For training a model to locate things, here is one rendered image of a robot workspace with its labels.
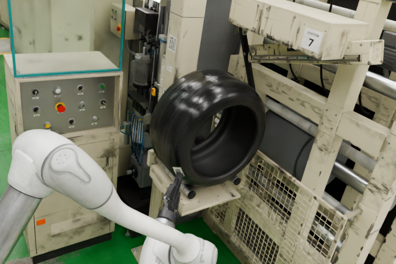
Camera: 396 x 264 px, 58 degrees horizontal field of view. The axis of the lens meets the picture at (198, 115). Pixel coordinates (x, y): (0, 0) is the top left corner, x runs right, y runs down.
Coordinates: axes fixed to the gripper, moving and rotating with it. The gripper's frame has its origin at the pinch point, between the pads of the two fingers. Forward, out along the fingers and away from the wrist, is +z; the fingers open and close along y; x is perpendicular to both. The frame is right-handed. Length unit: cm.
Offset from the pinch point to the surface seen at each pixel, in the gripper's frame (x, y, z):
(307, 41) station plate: 58, -37, 41
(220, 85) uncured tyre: 20.7, -26.1, 31.3
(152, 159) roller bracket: -27.5, 14.4, 23.4
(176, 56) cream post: -6, -30, 53
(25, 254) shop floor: -128, 62, -16
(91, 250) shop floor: -95, 82, 0
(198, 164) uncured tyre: -4.3, 23.6, 27.3
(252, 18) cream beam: 33, -37, 65
